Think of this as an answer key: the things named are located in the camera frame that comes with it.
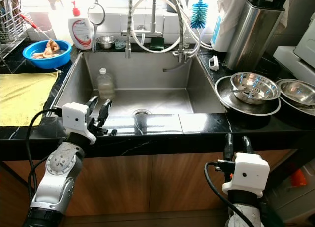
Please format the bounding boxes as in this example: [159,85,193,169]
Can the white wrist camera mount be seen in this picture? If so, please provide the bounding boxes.
[222,152,270,198]
[62,102,97,144]

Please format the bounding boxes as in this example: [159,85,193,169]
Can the yellow dish cloth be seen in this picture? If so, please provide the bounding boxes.
[0,71,61,128]

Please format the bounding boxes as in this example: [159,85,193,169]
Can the blue bottle brush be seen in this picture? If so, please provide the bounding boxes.
[190,0,209,30]

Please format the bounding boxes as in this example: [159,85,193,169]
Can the stainless steel mixing bowl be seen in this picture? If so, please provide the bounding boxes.
[230,72,281,105]
[276,78,315,114]

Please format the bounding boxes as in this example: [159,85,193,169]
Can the steel spring kitchen faucet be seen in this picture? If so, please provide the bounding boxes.
[121,0,200,72]

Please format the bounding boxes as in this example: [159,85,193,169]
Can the round wire mesh strainer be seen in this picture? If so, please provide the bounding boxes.
[87,0,106,53]

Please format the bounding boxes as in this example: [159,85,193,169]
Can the stainless steel kitchen sink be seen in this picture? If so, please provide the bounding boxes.
[52,51,227,118]

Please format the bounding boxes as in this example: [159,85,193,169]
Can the dark green sponge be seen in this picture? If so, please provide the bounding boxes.
[150,36,165,52]

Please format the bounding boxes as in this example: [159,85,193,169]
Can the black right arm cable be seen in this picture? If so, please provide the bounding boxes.
[204,161,255,227]

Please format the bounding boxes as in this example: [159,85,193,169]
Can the blue plastic bowl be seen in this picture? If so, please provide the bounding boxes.
[22,39,73,70]

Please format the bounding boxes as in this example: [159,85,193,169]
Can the clear plastic bottle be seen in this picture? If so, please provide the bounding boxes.
[97,68,115,100]

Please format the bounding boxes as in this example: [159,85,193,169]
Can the red handled utensil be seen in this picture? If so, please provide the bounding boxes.
[20,13,50,40]

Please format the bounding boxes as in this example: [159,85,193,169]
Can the small stainless steel bowl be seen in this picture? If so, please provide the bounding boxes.
[96,35,115,50]

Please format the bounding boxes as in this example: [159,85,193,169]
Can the metal wire dish rack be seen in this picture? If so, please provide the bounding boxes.
[0,0,28,55]

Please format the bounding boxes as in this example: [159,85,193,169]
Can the white spray bottle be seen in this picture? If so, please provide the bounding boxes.
[43,0,72,40]

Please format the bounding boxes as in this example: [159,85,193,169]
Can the white flexible hose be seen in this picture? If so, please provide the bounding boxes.
[130,0,212,55]

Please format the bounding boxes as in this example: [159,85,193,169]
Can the steel sink drain strainer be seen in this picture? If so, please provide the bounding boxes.
[133,108,152,116]

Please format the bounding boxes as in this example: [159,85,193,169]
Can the large stainless steel plate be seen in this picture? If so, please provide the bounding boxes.
[215,75,280,117]

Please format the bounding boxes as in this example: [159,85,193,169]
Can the small white plastic holder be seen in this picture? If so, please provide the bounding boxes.
[208,55,220,71]

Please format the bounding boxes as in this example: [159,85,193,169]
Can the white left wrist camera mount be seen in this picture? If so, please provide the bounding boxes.
[62,102,97,144]

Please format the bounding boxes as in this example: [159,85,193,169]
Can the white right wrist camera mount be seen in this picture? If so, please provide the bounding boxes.
[222,152,270,198]

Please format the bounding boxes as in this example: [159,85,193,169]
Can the white container blue label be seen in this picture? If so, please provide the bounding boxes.
[210,0,252,53]

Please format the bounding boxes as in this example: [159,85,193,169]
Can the white dish soap pump bottle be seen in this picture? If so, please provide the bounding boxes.
[68,1,94,51]

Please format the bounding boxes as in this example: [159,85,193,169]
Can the stainless steel knife block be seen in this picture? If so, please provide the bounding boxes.
[225,0,292,71]

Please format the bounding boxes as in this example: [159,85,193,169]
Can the beige food pieces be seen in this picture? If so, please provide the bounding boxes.
[35,40,62,59]

